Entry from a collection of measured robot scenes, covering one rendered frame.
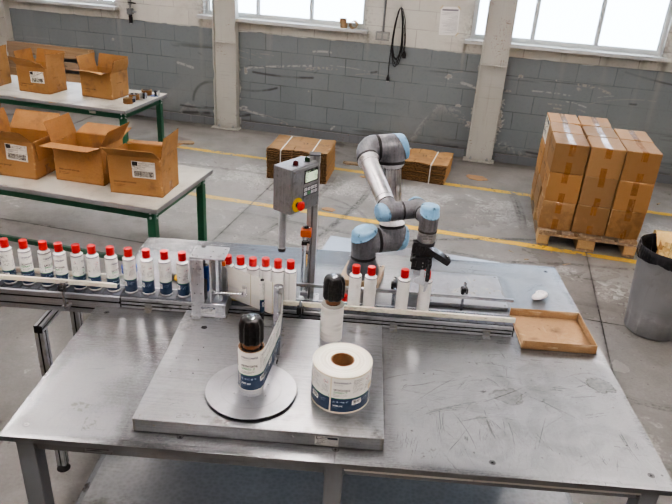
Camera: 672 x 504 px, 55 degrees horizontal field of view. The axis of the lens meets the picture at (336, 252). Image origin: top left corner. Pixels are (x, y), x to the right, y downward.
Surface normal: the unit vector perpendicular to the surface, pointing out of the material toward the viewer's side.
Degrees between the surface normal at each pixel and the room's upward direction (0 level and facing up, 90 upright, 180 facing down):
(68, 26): 90
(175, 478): 1
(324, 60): 90
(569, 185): 90
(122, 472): 1
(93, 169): 90
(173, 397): 0
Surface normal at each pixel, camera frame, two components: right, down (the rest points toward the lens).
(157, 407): 0.06, -0.90
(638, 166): -0.21, 0.42
